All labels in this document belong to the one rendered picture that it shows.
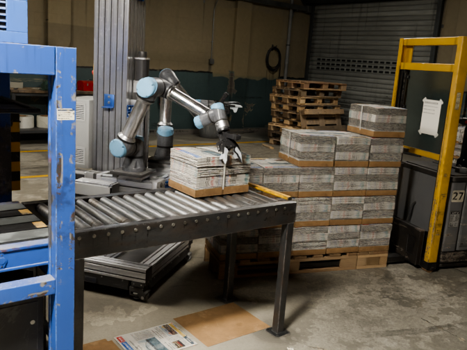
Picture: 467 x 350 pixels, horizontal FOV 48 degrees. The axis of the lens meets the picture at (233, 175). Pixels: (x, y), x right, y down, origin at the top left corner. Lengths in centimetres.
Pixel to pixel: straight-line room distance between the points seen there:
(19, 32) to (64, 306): 103
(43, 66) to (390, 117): 289
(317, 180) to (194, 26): 761
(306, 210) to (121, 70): 167
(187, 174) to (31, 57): 131
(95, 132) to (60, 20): 628
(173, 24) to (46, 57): 905
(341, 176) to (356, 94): 796
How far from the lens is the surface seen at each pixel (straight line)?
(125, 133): 324
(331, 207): 409
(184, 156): 293
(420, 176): 477
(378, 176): 423
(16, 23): 208
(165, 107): 395
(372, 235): 436
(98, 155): 371
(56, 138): 196
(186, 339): 310
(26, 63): 191
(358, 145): 408
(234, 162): 298
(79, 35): 1006
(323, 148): 393
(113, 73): 360
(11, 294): 208
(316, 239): 409
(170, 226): 250
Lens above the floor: 153
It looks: 12 degrees down
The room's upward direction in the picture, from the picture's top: 4 degrees clockwise
